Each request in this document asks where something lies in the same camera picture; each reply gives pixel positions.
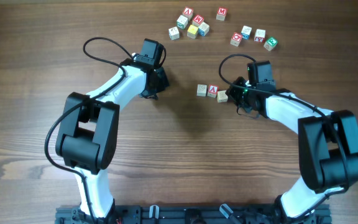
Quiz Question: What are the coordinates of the yellow edged B block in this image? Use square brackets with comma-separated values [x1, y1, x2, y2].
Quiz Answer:
[217, 90, 228, 103]

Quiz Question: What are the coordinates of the red A letter block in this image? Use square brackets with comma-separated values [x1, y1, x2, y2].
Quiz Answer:
[207, 85, 219, 98]

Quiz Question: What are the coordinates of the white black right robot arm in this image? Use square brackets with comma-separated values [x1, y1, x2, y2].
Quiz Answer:
[226, 60, 358, 223]

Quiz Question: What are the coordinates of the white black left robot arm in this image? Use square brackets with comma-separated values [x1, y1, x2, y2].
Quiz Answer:
[44, 39, 169, 223]

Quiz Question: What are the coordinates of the green E letter block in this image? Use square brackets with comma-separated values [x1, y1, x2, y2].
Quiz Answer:
[264, 37, 278, 51]

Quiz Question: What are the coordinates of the red X letter block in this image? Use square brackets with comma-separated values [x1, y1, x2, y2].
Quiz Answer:
[254, 29, 266, 42]

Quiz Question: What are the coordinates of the red Q letter block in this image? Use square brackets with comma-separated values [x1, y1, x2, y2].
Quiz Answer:
[230, 32, 242, 47]

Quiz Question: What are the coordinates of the blue edged wooden block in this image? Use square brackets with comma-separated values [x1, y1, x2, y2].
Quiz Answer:
[241, 26, 252, 40]

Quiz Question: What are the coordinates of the green edged picture block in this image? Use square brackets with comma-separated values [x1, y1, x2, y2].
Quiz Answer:
[177, 15, 188, 29]

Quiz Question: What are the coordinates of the yellow wooden block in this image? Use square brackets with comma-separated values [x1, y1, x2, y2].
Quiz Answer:
[187, 25, 198, 39]

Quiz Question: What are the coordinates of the blue edged picture block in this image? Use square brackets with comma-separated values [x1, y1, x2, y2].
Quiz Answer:
[198, 22, 210, 36]

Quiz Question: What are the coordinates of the red V letter block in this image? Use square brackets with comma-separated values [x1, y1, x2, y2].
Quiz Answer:
[182, 7, 194, 20]

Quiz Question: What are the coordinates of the red W letter block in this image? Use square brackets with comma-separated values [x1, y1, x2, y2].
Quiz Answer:
[192, 14, 204, 27]

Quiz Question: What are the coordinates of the red M letter block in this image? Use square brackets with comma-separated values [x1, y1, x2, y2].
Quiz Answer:
[216, 7, 227, 21]

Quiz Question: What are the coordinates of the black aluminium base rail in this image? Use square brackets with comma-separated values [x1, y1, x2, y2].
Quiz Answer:
[55, 204, 332, 224]

